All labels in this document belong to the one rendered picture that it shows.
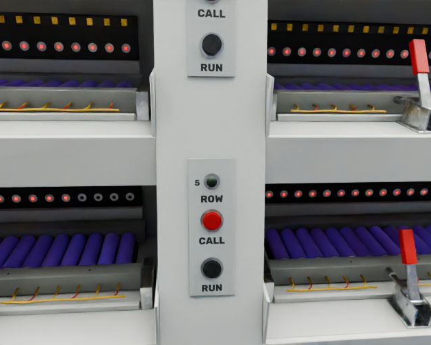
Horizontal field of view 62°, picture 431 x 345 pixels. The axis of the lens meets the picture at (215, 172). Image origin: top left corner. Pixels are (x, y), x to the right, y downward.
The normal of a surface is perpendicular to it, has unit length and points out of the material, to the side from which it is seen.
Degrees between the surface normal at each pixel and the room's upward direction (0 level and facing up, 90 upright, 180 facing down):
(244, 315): 90
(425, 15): 90
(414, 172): 107
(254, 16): 90
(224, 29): 90
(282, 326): 17
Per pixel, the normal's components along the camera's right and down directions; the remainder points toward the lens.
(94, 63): 0.09, 0.40
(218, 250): 0.10, 0.11
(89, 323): 0.03, -0.92
